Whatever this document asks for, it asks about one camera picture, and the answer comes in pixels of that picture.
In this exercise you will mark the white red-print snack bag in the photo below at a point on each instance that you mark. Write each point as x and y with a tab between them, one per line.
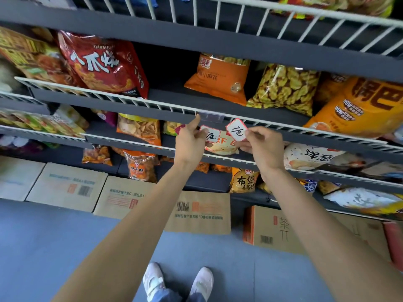
222	147

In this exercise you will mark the person's left hand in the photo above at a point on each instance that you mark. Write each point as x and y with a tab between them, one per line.
189	147

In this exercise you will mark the person's right forearm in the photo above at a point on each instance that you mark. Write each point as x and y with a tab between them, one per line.
330	242

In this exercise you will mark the dark grey metal shelf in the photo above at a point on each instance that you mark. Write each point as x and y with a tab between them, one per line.
189	37

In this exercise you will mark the small colourful snack bag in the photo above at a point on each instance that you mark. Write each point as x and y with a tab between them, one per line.
171	128

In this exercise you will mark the purple lidded cup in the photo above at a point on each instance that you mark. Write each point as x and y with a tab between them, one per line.
20	142
6	141

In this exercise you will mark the brown red-edged cardboard box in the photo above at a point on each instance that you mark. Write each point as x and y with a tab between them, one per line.
395	245

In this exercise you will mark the red yellow printed snack bag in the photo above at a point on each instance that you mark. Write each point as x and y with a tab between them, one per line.
31	59

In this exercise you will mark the stack of red-bordered price tags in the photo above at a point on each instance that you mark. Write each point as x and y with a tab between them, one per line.
211	135

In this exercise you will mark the person's dark trousers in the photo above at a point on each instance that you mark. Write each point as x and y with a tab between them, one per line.
163	295

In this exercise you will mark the blue lime chip bag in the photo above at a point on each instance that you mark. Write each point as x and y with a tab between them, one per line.
135	0

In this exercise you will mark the small orange clear snack bag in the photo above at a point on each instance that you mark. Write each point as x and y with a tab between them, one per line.
138	128

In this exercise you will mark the blue orange snack bag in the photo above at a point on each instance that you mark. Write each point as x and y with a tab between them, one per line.
308	185
329	187

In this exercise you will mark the yellow nut snack bag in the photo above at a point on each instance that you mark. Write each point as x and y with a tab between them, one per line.
283	88

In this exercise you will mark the purple clear snack bag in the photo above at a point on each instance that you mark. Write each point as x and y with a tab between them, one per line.
105	117

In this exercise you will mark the white plain snack bag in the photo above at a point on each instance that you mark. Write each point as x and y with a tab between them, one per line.
359	198

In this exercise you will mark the orange yellow snack bag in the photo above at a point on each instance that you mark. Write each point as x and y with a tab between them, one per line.
333	4

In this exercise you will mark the white brown-print snack bag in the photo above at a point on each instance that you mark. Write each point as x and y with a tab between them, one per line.
308	155

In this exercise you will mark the brown gold snack bag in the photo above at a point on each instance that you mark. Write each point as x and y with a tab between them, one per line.
244	180
264	187

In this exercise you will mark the brown green-edged cardboard box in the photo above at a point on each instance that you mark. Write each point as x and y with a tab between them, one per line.
368	232

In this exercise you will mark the person's right hand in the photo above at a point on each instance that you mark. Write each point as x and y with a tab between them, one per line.
267	154

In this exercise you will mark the person's left forearm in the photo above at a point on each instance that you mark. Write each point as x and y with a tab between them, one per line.
126	242

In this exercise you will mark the red white-print snack bag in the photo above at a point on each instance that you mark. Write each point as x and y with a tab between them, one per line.
104	66

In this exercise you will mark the clear plastic label holder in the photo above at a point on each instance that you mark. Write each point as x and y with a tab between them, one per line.
211	117

